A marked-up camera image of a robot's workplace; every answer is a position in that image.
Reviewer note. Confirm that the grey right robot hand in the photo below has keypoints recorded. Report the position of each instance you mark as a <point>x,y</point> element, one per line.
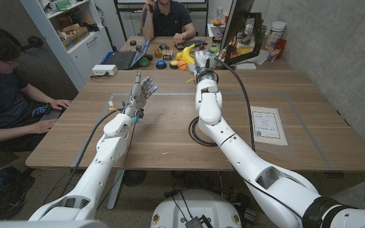
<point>205,61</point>

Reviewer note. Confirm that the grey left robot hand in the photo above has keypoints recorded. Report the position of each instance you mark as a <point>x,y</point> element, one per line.
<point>137,99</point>

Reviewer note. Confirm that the yellow toy banana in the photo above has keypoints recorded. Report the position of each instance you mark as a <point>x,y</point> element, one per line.
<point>187,55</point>

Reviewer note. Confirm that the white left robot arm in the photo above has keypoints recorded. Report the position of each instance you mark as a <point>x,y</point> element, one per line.
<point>106,152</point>

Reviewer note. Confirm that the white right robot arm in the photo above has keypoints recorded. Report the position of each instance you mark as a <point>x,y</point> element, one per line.
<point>233,145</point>

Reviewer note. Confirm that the orange toy basketball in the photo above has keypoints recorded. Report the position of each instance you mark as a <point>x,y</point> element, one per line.
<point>182,66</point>

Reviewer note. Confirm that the yellow toy lemon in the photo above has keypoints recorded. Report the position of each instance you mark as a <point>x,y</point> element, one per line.
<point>178,56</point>

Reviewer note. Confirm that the printed paper sheet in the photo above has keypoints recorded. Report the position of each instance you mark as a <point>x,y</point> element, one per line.
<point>266,125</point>

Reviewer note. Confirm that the black keyboard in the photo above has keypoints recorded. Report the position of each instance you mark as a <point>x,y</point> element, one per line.
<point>199,42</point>

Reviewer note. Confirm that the yellow black puck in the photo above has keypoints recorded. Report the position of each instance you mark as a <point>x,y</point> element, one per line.
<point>173,64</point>

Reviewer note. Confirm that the green ball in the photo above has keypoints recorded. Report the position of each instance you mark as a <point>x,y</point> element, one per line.
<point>144,62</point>

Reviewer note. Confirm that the colourful small box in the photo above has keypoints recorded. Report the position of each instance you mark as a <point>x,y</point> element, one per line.
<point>167,54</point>

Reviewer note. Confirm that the blue black puck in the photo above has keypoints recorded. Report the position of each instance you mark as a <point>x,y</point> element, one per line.
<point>161,65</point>

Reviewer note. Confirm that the blue open laptop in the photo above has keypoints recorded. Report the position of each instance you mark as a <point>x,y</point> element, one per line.
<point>122,59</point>

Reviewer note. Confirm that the black computer mouse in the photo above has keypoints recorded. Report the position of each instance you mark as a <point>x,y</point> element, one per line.
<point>164,47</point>

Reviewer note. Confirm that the white power box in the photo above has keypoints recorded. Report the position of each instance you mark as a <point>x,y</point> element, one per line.
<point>104,69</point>

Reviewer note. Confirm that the brown wooden cube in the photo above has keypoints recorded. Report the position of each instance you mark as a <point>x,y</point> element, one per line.
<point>158,53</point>

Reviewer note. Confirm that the black computer monitor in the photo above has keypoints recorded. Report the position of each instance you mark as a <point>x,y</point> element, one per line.
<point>236,19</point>

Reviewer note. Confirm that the person in dark polo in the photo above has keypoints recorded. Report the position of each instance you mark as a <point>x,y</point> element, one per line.
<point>170,19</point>

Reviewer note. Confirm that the clear drinking glass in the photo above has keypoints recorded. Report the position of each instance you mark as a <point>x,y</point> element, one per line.
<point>272,54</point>

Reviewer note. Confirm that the white shelf cabinet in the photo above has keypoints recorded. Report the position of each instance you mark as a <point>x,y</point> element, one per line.
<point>87,54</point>

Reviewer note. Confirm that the white wipes canister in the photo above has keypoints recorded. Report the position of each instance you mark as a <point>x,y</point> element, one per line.
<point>276,33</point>

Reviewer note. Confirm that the red cup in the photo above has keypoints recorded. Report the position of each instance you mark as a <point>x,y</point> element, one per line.
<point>281,44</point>

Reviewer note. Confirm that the cardboard box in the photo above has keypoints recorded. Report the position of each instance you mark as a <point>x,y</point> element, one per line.
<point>76,37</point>

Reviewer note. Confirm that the grey table leg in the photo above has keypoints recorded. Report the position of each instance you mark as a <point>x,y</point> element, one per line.
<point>116,190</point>

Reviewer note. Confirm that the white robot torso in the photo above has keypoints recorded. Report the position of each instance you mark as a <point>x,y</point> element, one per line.
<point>201,206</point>

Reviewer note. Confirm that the black backpack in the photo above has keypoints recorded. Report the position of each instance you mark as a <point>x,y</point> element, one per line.
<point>2,193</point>

